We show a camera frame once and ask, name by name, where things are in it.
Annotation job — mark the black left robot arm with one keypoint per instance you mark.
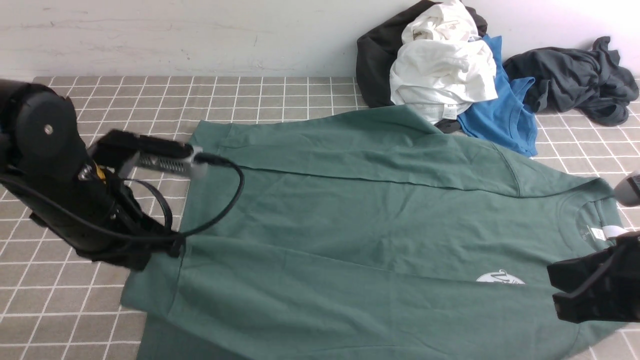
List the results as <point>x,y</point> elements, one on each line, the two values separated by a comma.
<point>40,136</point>

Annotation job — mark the blue t-shirt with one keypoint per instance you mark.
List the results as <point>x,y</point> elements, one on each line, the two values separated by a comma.
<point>506,120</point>

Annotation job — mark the green long sleeve shirt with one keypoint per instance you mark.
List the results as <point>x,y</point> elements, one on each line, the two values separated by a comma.
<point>370,235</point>

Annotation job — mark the white crumpled shirt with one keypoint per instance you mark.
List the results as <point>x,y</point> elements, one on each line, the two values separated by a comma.
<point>443,66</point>

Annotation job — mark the dark grey crumpled shirt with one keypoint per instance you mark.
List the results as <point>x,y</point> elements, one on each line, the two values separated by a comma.
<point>591,81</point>

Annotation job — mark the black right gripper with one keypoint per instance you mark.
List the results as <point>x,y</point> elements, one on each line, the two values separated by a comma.
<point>602,286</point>

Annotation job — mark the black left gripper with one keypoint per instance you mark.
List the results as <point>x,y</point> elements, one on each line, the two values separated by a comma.
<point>96,213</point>

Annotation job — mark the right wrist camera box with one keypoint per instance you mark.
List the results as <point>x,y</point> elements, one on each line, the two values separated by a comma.
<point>627,191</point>

